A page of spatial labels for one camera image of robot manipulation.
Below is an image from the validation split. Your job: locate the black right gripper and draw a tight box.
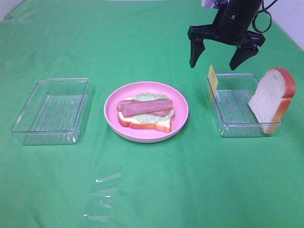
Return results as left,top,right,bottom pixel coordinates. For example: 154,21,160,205
188,6,265,70

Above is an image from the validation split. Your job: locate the bacon strip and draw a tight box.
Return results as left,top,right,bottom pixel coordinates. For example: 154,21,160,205
116,99,176,117
120,99,173,118

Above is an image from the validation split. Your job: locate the toast bread slice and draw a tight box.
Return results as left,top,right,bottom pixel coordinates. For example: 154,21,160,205
117,99,173,133
248,67,296,134

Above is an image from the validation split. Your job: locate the green lettuce leaf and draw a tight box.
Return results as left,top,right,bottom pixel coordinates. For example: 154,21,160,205
125,92,175,124

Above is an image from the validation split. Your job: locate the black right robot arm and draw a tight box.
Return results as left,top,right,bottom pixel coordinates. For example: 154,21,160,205
188,0,266,70

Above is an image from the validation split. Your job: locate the yellow cheese slice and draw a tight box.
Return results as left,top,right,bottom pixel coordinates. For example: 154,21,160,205
209,65,218,95

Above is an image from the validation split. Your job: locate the right clear plastic container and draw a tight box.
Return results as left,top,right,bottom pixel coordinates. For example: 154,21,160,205
206,73,283,137

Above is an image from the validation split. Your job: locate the clear plastic container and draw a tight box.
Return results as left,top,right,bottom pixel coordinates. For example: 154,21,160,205
11,78,90,145
206,73,283,137

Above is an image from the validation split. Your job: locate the pink round plate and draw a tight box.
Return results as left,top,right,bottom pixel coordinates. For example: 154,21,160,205
104,82,189,143

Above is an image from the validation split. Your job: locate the green tablecloth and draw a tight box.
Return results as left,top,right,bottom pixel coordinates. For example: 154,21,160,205
0,0,304,228

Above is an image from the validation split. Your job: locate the left clear plastic container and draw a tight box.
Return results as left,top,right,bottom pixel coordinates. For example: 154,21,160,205
11,78,90,145

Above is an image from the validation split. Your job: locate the clear plastic film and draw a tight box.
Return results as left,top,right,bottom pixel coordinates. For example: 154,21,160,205
83,163,123,228

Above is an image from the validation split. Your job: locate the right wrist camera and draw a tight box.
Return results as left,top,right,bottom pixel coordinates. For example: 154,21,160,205
201,0,229,9

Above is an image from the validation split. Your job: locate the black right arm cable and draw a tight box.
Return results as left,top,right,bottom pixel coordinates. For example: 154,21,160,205
251,0,278,33

